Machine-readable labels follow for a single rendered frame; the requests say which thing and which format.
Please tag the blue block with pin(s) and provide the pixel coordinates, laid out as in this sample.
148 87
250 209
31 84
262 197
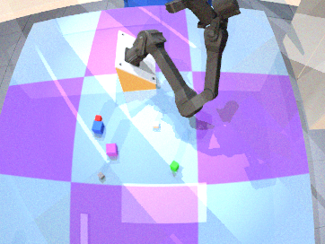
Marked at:
98 127

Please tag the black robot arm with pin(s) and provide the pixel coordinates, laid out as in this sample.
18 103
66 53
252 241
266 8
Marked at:
216 35

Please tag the red block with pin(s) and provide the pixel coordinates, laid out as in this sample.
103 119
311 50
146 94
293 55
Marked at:
98 118

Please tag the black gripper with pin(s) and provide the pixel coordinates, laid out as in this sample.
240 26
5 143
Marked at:
197 5

